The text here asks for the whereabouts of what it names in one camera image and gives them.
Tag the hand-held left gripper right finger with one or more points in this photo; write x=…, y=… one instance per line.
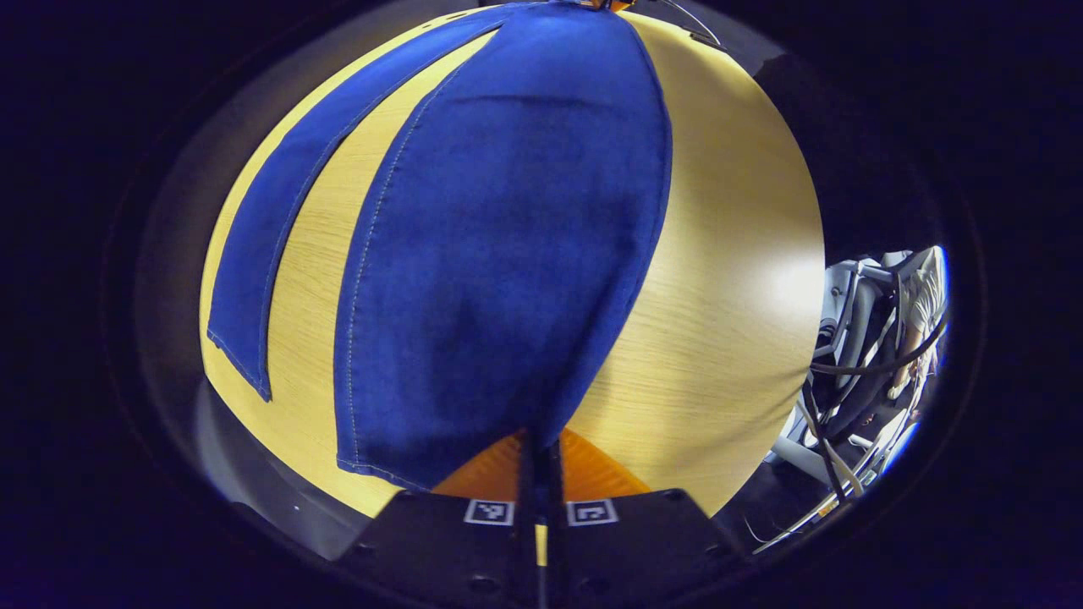
x=554, y=507

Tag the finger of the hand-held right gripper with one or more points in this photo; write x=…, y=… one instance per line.
x=602, y=4

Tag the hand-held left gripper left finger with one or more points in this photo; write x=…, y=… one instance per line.
x=529, y=507

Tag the blue jeans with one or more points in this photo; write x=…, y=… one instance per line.
x=508, y=254

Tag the grey metal frame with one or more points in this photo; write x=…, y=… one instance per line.
x=846, y=296

